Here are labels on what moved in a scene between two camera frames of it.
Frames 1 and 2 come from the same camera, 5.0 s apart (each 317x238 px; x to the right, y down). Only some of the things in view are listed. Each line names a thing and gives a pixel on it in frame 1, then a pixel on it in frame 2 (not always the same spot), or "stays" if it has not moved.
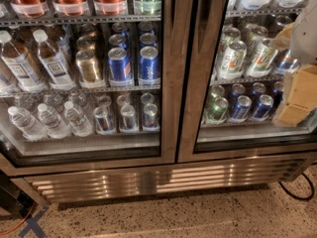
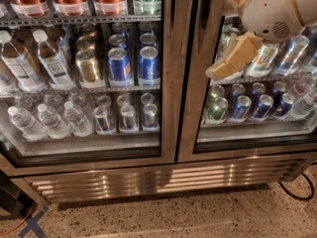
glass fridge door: [231, 79] stays
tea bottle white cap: [52, 62] stays
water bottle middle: [55, 126] stays
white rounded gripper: [306, 39] to [269, 12]
